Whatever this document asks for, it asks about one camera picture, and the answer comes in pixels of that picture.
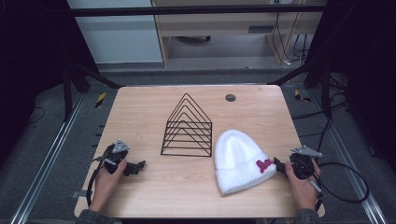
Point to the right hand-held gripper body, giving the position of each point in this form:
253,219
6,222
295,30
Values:
301,163

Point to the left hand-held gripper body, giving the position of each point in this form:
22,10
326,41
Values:
117,152

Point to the white knit beanie hat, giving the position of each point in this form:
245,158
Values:
239,160

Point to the person's left hand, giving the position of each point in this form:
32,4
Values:
106,183

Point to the person's right hand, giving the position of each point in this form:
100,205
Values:
303,191

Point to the yellow black tape strip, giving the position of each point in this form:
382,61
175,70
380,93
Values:
301,97
100,100

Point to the grey round table grommet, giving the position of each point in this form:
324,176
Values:
230,98

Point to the black metal stand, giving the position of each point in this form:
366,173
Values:
70,81
323,81

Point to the white cabinet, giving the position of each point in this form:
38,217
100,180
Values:
118,37

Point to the black curtain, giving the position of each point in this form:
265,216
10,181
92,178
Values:
31,62
367,62

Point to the light wooden desk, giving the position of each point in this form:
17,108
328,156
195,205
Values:
218,23

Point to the metal floor rail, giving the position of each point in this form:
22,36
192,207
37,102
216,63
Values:
351,155
46,155

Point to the black horizontal frame bar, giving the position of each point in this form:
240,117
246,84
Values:
193,10

